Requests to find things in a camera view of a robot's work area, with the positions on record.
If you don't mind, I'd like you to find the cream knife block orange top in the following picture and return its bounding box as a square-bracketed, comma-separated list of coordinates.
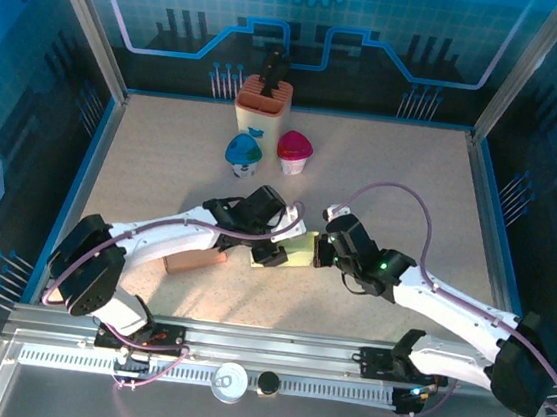
[229, 72, 295, 153]

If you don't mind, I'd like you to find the black handled knife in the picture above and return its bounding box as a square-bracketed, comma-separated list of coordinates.
[258, 58, 292, 101]
[262, 43, 287, 77]

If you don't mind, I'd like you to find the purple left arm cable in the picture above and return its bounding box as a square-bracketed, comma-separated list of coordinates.
[32, 172, 308, 409]

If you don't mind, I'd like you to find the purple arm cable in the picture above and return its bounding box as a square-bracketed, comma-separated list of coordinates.
[32, 172, 308, 409]
[310, 174, 557, 417]

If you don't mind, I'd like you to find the green paper box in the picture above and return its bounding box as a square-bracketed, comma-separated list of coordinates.
[250, 224, 321, 275]

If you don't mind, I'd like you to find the aluminium mounting rail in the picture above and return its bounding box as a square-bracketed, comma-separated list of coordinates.
[2, 297, 542, 396]

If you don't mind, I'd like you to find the yogurt cup blue lid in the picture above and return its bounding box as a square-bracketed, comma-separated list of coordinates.
[221, 130, 267, 181]

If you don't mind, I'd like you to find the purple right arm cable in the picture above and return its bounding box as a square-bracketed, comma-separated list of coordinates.
[310, 174, 557, 417]

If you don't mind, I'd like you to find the aluminium frame post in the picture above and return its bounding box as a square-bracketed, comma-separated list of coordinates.
[24, 0, 142, 105]
[470, 0, 557, 151]

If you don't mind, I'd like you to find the black round knob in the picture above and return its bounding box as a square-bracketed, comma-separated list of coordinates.
[255, 369, 282, 399]

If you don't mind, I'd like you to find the white slotted cable duct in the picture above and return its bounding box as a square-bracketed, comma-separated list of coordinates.
[17, 343, 400, 409]

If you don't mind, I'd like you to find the yogurt cup pink lid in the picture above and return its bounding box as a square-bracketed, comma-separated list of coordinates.
[273, 128, 317, 179]

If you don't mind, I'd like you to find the white round tin can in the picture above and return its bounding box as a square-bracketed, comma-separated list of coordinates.
[208, 359, 251, 406]

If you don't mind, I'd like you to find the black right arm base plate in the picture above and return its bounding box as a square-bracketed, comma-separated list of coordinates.
[356, 343, 453, 390]

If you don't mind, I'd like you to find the orange paper box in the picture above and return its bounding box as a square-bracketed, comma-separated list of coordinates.
[159, 241, 230, 282]

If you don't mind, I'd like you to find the black controller board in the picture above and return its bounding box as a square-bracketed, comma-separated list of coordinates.
[393, 382, 435, 417]

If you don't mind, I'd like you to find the aluminium side rail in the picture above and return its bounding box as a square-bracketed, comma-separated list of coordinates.
[21, 83, 131, 311]
[443, 131, 557, 359]

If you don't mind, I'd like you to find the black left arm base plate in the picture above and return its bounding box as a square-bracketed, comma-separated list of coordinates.
[92, 315, 190, 360]

